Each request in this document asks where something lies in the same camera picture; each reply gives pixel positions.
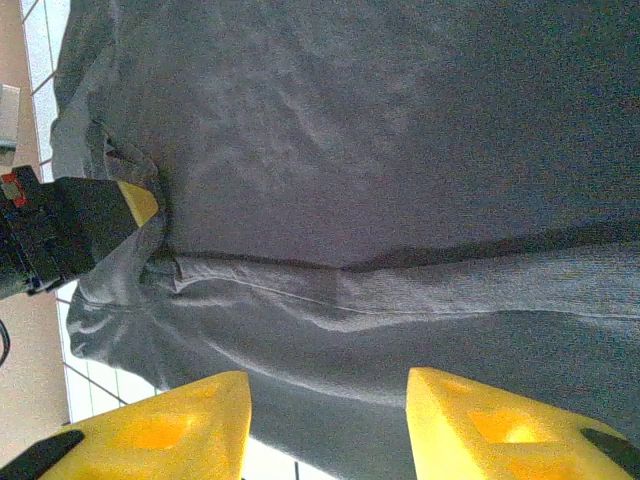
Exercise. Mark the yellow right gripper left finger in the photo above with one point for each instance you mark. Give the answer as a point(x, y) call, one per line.
point(165, 425)

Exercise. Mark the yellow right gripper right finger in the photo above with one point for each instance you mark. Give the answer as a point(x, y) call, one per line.
point(500, 430)

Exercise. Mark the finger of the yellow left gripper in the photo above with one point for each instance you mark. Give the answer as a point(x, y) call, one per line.
point(140, 202)

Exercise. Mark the dark grey t-shirt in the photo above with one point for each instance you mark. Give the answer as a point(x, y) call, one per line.
point(350, 200)

